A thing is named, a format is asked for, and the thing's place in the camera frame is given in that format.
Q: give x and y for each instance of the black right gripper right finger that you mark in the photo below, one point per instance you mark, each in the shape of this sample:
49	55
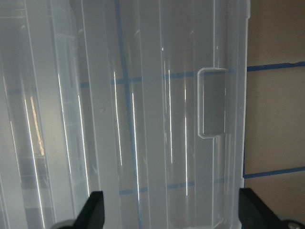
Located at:
253	213

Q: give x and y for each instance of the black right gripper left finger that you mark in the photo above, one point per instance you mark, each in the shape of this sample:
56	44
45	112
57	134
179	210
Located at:
92	215

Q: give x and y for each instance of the clear plastic box lid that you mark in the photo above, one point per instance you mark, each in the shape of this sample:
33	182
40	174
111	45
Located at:
143	100

